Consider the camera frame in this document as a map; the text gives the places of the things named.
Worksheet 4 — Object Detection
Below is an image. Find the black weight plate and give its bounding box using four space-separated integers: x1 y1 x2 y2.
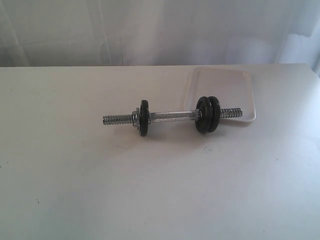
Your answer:
208 96 221 133

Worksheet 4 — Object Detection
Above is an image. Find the white curtain backdrop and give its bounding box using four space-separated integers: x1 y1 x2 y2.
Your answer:
0 0 320 67

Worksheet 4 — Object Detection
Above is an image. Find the chrome threaded dumbbell bar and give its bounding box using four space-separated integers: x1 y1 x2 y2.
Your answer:
102 107 243 126

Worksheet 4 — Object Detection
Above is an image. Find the black plate with collar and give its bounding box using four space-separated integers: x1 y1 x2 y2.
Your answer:
139 99 150 137

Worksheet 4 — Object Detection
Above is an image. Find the white plastic tray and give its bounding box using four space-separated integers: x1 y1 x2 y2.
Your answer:
183 66 256 124

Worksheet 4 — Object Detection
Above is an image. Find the chrome spin-lock collar nut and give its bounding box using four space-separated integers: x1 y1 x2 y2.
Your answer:
132 107 140 130

